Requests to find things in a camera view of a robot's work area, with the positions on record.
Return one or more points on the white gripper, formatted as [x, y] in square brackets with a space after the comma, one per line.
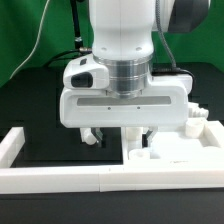
[99, 94]

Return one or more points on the white square tabletop part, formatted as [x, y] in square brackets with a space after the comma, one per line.
[199, 142]

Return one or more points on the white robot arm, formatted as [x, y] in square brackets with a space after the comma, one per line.
[122, 28]

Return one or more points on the black pole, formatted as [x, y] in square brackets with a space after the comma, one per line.
[78, 41]

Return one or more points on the white U-shaped obstacle fence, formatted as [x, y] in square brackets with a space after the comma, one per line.
[100, 178]

